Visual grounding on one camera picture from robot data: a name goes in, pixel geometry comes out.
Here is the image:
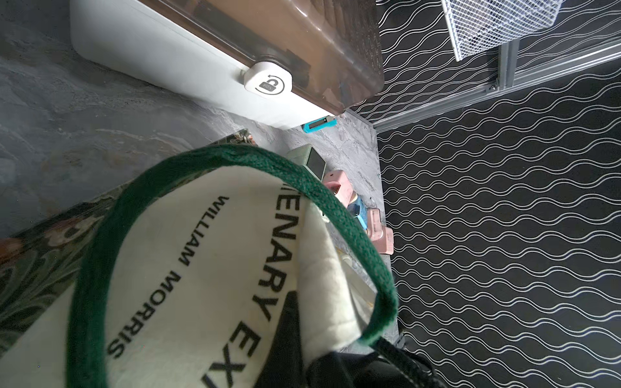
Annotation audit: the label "brown lid white toolbox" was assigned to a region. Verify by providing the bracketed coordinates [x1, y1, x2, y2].
[70, 1, 384, 130]

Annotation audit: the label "white wire mesh basket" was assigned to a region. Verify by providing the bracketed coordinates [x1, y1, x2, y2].
[441, 0, 562, 61]

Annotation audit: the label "blue square pencil sharpener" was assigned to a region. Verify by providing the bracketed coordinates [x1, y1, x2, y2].
[347, 196, 368, 231]

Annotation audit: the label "pink square pencil sharpener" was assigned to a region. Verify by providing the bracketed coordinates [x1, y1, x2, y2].
[372, 226, 394, 255]

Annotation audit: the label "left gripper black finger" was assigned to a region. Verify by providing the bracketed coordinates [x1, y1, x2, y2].
[255, 291, 307, 388]

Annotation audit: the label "teal utility knife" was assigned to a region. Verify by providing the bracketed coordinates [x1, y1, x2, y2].
[302, 116, 337, 134]

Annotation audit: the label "cream tote bag green handles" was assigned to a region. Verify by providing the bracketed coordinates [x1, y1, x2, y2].
[1, 144, 398, 387]

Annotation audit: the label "green pencil sharpener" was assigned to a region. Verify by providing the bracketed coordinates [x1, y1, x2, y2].
[286, 144, 327, 181]

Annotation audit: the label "pink round pencil sharpener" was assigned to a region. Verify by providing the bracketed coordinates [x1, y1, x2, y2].
[366, 208, 384, 241]

